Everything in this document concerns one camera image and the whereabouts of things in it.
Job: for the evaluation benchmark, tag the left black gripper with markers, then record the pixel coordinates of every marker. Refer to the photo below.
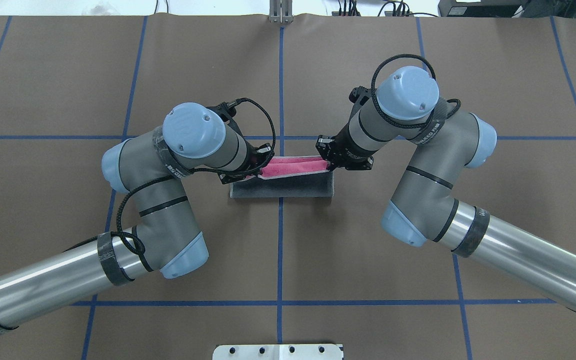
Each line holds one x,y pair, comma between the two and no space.
251,161

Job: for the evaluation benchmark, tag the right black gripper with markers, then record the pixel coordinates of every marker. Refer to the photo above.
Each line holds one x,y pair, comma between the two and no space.
346,154

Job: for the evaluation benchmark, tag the pink and grey towel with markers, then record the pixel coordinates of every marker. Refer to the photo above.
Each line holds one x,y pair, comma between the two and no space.
287,177

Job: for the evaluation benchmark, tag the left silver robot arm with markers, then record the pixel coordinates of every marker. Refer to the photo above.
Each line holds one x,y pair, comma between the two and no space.
156,229

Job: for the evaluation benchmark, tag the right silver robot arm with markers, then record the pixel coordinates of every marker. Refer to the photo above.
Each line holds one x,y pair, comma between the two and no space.
448,140

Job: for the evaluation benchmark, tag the aluminium frame post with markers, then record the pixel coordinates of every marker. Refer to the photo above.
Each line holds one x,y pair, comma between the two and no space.
281,12

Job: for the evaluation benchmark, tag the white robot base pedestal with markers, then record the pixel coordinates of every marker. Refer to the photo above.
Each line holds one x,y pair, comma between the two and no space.
303,351

